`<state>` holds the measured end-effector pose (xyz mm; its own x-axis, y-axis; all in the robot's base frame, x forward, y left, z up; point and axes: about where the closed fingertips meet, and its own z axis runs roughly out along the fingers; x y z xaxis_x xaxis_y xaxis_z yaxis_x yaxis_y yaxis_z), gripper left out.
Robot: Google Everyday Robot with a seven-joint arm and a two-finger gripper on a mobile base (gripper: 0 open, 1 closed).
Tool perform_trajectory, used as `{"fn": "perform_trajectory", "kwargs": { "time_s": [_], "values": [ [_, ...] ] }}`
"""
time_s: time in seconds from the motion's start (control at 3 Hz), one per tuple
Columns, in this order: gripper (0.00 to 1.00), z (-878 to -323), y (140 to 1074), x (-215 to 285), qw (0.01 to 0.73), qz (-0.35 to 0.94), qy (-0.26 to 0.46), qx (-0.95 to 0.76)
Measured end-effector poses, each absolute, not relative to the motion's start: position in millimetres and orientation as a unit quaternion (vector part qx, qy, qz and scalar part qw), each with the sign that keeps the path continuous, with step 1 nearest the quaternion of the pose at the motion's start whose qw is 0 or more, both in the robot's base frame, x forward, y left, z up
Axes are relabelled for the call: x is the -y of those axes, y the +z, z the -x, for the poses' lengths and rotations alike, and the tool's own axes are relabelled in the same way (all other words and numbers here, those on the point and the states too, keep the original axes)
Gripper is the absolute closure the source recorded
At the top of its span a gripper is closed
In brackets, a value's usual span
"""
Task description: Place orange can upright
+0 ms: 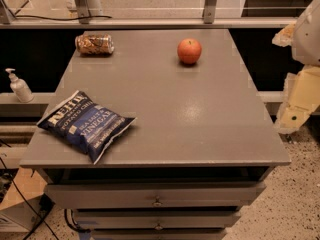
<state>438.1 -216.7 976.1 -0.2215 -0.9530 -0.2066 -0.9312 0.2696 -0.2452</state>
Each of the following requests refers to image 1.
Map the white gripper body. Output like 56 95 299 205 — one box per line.
274 65 320 134

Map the orange soda can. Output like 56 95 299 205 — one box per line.
75 34 114 55

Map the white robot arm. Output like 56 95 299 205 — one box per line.
272 0 320 134

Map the grey drawer cabinet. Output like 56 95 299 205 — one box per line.
22 29 289 240

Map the red apple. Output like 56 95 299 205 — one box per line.
177 38 202 64

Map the blue potato chip bag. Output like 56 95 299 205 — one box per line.
37 90 135 164

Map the white pump lotion bottle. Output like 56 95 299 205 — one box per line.
6 68 34 103

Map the cardboard box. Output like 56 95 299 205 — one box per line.
0 168 46 233

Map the grey metal shelf rail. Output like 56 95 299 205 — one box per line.
0 17 296 29

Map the black cable on shelf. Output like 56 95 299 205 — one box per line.
0 0 113 22

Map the black floor cable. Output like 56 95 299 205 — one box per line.
0 138 61 240

